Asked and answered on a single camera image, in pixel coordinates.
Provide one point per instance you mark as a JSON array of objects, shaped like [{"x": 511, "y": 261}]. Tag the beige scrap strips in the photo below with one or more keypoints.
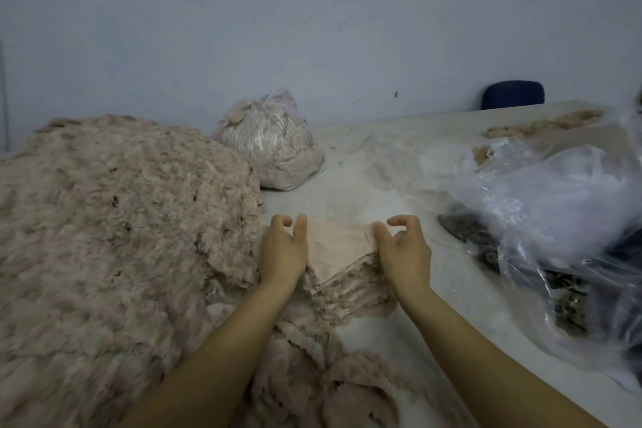
[{"x": 321, "y": 378}]

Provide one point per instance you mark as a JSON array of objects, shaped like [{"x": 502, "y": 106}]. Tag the person's left forearm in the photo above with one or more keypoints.
[{"x": 206, "y": 368}]

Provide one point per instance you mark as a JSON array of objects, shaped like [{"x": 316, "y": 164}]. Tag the person's right forearm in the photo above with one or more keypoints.
[{"x": 502, "y": 372}]

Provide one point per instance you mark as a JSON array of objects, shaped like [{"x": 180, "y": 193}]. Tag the person's left hand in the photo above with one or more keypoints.
[{"x": 283, "y": 254}]

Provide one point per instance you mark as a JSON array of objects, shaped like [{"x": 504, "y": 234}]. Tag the beige fur pile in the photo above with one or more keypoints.
[{"x": 537, "y": 127}]

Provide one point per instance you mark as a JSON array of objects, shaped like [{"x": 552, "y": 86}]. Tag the blue chair back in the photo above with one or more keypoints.
[{"x": 513, "y": 95}]

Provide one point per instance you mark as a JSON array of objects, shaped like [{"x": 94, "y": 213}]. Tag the large pile beige fabric scraps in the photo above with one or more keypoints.
[{"x": 110, "y": 262}]

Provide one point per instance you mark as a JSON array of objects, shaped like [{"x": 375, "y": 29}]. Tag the clear bag of beige scraps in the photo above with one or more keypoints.
[{"x": 269, "y": 140}]

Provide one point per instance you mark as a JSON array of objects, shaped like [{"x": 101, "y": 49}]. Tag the stack of sorted beige pieces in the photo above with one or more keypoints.
[{"x": 351, "y": 287}]

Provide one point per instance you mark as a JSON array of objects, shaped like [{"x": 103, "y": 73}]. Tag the large clear plastic bag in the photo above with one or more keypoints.
[{"x": 557, "y": 207}]

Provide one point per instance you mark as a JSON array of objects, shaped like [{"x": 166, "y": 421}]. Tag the person's right hand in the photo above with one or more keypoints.
[{"x": 406, "y": 257}]

